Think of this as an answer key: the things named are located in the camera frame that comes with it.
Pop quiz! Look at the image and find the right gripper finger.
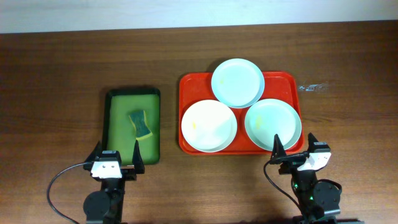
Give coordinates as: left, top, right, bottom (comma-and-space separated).
307, 133, 318, 152
269, 134, 287, 164

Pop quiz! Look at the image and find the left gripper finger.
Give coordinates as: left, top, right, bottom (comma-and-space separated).
85, 141, 102, 162
132, 140, 145, 174

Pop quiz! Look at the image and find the pale green plate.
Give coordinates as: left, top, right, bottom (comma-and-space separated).
244, 99, 302, 151

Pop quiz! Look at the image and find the yellow and green sponge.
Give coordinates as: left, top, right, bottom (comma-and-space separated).
129, 110, 153, 141

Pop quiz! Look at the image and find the white plate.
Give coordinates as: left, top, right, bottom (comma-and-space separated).
181, 100, 238, 153

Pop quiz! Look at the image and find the pale blue top plate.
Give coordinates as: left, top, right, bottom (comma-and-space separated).
211, 58, 265, 108

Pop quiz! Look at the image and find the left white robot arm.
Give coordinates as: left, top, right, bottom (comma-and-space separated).
83, 141, 145, 224

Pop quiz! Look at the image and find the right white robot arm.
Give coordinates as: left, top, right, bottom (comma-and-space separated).
266, 133, 342, 223

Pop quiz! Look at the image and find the black tray with green liquid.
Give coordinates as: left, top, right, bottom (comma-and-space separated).
102, 87, 160, 166

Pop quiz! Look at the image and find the red plastic serving tray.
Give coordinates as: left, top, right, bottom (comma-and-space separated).
178, 72, 301, 155

